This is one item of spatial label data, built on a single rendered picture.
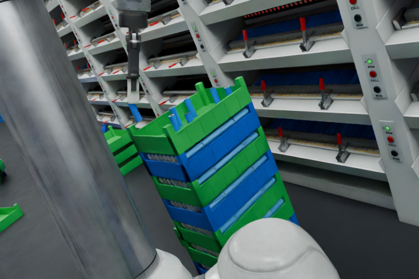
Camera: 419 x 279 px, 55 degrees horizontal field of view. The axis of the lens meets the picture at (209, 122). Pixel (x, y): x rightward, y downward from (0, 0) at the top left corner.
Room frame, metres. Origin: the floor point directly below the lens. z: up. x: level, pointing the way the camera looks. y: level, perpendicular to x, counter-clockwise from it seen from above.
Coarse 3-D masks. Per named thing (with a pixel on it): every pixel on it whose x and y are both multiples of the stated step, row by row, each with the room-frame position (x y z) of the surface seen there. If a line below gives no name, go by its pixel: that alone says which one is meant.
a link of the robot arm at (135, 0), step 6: (120, 0) 1.06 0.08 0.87; (126, 0) 1.05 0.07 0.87; (132, 0) 1.06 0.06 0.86; (138, 0) 1.06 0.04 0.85; (144, 0) 1.06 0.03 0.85; (150, 0) 1.09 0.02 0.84; (120, 6) 1.06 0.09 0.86; (126, 6) 1.05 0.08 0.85; (132, 6) 1.05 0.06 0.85; (138, 6) 1.06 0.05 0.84; (144, 6) 1.06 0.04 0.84; (150, 6) 1.09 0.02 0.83; (126, 12) 1.07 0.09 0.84; (132, 12) 1.06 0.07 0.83; (138, 12) 1.07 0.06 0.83; (144, 12) 1.08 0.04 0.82
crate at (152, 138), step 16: (240, 80) 1.10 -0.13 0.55; (192, 96) 1.24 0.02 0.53; (208, 96) 1.25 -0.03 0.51; (224, 96) 1.19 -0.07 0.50; (240, 96) 1.09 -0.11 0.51; (208, 112) 1.01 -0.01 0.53; (224, 112) 1.04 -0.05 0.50; (128, 128) 1.08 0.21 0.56; (144, 128) 1.12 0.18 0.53; (160, 128) 1.15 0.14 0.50; (192, 128) 0.97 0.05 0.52; (208, 128) 1.00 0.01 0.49; (144, 144) 1.05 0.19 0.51; (160, 144) 0.98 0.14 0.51; (176, 144) 0.94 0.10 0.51; (192, 144) 0.96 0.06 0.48
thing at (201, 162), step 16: (240, 128) 1.06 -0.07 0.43; (256, 128) 1.10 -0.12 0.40; (208, 144) 0.99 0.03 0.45; (224, 144) 1.02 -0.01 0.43; (144, 160) 1.08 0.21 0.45; (192, 160) 0.95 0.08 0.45; (208, 160) 0.98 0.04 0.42; (160, 176) 1.04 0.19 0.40; (176, 176) 0.98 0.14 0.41; (192, 176) 0.94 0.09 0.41
